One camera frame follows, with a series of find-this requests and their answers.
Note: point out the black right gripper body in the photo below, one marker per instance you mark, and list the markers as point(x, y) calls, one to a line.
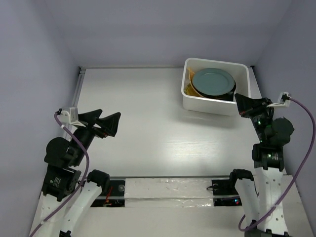
point(260, 119)

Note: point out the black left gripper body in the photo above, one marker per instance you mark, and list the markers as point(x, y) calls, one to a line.
point(86, 135)

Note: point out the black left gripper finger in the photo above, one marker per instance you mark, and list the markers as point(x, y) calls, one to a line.
point(89, 118)
point(109, 125)

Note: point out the striped rim round plate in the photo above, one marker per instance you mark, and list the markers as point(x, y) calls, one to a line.
point(226, 97)

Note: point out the teal round ceramic plate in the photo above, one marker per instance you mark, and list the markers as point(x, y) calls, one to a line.
point(213, 82)

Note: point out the green yellow bamboo tray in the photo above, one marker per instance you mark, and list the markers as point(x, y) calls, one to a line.
point(189, 90)

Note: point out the orange fish-shaped woven basket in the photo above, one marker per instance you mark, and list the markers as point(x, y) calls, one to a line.
point(191, 75)

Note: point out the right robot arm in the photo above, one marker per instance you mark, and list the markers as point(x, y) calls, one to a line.
point(260, 194)

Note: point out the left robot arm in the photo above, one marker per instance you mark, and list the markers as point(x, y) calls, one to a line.
point(69, 187)

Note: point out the white plastic bin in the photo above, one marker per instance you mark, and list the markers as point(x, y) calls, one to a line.
point(238, 71)

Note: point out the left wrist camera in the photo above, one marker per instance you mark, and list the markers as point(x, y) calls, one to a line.
point(69, 115)

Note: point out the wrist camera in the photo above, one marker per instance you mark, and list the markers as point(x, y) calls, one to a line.
point(69, 115)
point(283, 100)

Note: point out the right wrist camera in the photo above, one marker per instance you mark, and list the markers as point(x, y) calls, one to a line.
point(283, 100)

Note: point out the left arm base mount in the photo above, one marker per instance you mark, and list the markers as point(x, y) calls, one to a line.
point(113, 197)

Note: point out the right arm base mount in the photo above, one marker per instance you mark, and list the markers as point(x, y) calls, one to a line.
point(224, 193)

